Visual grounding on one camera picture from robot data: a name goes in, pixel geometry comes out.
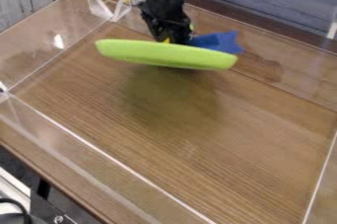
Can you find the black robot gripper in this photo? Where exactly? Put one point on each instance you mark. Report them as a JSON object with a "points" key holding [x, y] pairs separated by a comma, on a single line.
{"points": [[161, 13]]}

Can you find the green round plate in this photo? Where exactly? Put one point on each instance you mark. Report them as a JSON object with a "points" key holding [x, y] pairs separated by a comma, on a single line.
{"points": [[165, 54]]}

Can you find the yellow toy banana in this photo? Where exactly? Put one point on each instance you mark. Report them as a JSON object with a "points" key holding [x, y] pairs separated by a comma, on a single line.
{"points": [[187, 25]]}

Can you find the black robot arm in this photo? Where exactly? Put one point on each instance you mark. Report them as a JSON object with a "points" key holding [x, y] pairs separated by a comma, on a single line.
{"points": [[166, 20]]}

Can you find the blue star-shaped block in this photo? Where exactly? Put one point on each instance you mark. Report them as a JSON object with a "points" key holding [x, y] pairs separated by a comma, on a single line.
{"points": [[218, 41]]}

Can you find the clear acrylic corner bracket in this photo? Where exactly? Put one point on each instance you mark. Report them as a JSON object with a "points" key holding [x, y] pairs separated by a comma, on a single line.
{"points": [[107, 9]]}

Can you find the clear acrylic enclosure wall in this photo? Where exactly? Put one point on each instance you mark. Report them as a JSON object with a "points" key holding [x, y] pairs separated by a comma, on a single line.
{"points": [[165, 146]]}

